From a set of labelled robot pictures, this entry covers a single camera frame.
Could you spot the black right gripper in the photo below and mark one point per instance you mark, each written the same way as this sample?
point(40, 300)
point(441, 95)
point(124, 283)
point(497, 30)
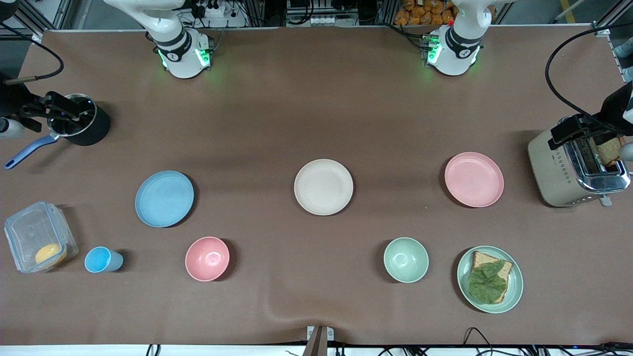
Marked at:
point(13, 101)

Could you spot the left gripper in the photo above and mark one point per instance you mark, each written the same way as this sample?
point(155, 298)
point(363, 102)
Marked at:
point(616, 107)

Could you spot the pink plate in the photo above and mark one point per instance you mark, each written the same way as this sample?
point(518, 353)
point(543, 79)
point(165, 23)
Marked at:
point(474, 179)

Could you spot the blue plate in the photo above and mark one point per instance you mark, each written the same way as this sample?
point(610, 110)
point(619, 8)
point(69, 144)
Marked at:
point(164, 199)

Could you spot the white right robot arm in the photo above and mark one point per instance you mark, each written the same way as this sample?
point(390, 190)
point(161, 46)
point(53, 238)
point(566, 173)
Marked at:
point(180, 64)

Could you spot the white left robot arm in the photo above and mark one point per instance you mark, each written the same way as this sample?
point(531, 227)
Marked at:
point(452, 57)

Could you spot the toast slice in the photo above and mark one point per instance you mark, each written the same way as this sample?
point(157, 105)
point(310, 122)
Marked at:
point(610, 151)

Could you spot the beige chrome toaster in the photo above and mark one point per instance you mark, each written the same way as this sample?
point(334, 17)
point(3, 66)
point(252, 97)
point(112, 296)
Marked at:
point(549, 173)

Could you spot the white sneaker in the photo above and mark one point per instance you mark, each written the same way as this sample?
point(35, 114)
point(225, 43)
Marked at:
point(629, 74)
point(625, 47)

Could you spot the clear plastic container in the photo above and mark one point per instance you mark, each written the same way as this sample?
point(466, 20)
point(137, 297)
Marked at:
point(29, 232)

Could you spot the blue cup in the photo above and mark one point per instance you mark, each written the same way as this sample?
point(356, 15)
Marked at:
point(101, 259)

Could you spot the brown bread slice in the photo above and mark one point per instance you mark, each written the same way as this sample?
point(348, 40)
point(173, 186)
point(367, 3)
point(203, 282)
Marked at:
point(480, 259)

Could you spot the green plate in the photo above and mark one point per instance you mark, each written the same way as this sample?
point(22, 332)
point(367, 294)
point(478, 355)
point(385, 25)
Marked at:
point(515, 284)

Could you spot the green lettuce leaf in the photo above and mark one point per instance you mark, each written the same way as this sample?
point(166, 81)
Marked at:
point(487, 283)

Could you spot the white power strip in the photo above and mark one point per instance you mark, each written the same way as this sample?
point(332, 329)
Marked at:
point(322, 21)
point(212, 10)

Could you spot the bag of orange snacks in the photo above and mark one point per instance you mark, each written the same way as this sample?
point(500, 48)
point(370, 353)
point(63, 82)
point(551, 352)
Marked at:
point(420, 12)

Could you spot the pink bowl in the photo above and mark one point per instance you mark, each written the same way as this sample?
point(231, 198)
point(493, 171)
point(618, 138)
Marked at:
point(207, 258)

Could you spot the green bowl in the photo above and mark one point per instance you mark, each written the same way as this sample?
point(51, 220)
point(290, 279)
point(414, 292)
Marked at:
point(406, 259)

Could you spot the brown table cloth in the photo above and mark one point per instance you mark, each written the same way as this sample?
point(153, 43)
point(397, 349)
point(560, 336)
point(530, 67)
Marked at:
point(316, 99)

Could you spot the beige plate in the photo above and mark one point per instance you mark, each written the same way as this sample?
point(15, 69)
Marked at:
point(323, 187)

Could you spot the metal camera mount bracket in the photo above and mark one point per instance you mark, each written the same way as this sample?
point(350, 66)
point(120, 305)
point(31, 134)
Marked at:
point(320, 341)

